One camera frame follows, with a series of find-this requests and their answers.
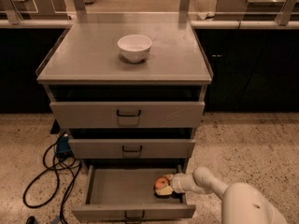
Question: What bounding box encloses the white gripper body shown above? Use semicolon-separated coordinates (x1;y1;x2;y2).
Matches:
170;173;200;193

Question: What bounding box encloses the red apple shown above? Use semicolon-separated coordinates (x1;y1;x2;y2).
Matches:
154;176;169;190

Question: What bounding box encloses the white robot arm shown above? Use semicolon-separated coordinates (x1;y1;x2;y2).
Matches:
154;167;288;224

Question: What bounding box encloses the grey open bottom drawer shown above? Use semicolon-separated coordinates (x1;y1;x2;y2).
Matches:
73;165;195;222

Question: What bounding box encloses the grey middle drawer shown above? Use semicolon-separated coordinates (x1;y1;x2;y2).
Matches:
69;139;195;159

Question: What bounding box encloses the grey metal drawer cabinet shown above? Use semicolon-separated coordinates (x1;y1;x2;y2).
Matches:
37;12;212;169

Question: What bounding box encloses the grey top drawer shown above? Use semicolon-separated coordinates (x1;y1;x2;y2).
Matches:
50;102;205;129

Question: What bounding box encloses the blue power box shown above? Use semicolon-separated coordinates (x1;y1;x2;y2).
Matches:
55;133;73;158

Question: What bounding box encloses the white ceramic bowl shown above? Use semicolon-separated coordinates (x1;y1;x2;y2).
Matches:
118;35;152;63

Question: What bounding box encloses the right background steel table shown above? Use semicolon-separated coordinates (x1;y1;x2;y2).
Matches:
214;0;286;21

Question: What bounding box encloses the background steel table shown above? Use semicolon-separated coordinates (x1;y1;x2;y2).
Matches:
214;0;286;21
0;0;68;20

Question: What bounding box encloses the left background steel table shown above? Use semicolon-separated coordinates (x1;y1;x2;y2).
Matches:
0;0;68;20

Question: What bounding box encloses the black floor cable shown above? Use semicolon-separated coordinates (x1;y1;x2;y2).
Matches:
21;140;82;224

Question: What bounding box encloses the white horizontal rail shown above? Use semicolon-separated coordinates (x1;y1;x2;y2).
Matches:
0;20;299;30

